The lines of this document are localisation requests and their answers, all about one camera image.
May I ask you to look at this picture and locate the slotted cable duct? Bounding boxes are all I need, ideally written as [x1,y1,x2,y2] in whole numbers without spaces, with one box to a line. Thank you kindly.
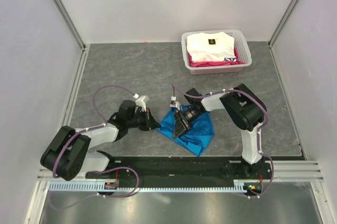
[48,181,257,193]

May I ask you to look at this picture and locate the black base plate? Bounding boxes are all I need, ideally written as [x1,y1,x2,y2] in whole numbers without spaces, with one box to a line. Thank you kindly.
[84,155,274,182]

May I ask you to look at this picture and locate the purple cable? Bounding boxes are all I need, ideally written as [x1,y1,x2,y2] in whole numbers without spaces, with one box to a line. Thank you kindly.
[171,84,274,200]
[48,85,140,210]

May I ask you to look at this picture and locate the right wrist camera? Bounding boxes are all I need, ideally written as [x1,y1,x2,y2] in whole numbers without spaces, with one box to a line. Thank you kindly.
[170,96,181,110]

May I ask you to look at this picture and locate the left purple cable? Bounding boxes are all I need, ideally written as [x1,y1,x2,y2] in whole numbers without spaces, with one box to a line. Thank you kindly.
[48,85,140,210]

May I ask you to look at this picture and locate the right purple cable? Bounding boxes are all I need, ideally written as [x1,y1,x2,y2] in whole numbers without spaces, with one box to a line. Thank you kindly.
[171,84,274,200]

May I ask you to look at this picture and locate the white plastic basket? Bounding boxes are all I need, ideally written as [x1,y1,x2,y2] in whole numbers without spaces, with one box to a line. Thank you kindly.
[181,29,252,75]

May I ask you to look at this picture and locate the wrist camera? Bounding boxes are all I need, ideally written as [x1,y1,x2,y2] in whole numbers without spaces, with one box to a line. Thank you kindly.
[133,94,149,111]
[170,96,181,110]

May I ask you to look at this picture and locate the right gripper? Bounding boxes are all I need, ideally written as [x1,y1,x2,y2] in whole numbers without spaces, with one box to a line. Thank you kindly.
[173,107,202,139]

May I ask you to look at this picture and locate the left aluminium frame post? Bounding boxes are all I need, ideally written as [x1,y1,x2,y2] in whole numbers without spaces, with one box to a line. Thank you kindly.
[52,0,86,51]

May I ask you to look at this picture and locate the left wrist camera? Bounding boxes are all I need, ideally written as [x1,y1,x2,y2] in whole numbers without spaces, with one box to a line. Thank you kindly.
[133,94,149,111]

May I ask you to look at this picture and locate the white folded shirt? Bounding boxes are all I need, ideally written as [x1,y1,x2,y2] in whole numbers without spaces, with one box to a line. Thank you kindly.
[186,32,236,63]

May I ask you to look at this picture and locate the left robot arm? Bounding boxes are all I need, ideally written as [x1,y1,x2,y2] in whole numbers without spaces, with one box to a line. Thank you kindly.
[40,100,161,181]

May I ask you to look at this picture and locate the aluminium frame post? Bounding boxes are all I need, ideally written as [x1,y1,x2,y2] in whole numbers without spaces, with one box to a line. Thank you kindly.
[268,0,300,48]
[52,0,86,51]

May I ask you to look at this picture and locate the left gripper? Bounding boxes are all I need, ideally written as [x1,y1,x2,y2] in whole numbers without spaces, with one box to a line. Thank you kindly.
[126,108,161,131]

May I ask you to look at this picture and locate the blue cloth napkin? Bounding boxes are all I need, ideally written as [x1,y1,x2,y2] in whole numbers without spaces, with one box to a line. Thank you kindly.
[157,108,215,156]

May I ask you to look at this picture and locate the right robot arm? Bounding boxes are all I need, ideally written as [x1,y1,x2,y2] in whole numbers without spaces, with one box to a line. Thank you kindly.
[173,84,271,179]

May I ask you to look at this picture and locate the right aluminium frame post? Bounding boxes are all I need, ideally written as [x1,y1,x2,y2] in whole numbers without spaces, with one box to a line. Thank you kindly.
[268,0,300,48]

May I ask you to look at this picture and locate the pink folded cloth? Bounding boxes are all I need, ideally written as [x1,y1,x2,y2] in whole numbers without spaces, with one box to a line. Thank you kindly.
[189,48,245,67]

